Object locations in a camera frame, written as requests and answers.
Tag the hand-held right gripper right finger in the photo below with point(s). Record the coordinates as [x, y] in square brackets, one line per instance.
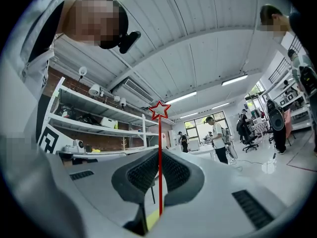
[190, 180]

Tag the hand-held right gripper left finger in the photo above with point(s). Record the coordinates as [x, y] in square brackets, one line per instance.
[123, 182]

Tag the red star stick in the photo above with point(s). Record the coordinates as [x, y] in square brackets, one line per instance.
[160, 157]

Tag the white table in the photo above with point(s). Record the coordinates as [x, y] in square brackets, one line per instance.
[201, 150]

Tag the small wooden rack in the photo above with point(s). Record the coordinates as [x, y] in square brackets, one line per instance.
[123, 144]

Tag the dark framed window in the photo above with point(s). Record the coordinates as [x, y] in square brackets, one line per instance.
[198, 128]

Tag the long white metal shelf rack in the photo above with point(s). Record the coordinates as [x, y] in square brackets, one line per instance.
[99, 129]

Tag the white storage box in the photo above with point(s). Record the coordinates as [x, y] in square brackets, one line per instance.
[108, 123]

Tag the ceiling tube light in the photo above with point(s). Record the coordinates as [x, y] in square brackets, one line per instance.
[188, 115]
[180, 97]
[220, 105]
[234, 80]

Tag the black office chair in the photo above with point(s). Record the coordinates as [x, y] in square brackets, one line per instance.
[250, 140]

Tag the white ceiling air conditioner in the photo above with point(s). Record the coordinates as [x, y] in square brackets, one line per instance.
[133, 93]

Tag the round white spotlight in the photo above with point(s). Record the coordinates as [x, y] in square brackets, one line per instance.
[82, 71]

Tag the white shelf rack with boxes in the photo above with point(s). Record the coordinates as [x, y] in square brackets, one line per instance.
[299, 108]

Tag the person's head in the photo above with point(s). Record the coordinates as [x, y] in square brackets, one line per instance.
[94, 18]

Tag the person's light grey shirt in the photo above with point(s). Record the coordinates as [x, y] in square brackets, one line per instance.
[27, 46]

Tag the white camera device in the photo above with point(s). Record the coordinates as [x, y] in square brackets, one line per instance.
[75, 145]

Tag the black head-mounted camera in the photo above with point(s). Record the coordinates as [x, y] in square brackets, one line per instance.
[128, 41]

